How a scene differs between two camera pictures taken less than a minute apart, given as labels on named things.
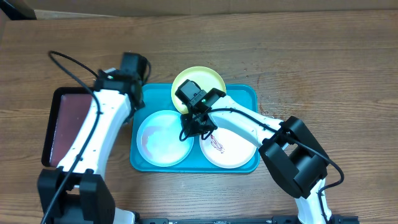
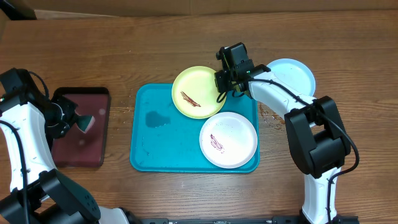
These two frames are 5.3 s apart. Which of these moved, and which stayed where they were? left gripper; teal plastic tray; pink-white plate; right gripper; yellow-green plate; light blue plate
Moved: left gripper; light blue plate; right gripper
Stayed: yellow-green plate; teal plastic tray; pink-white plate
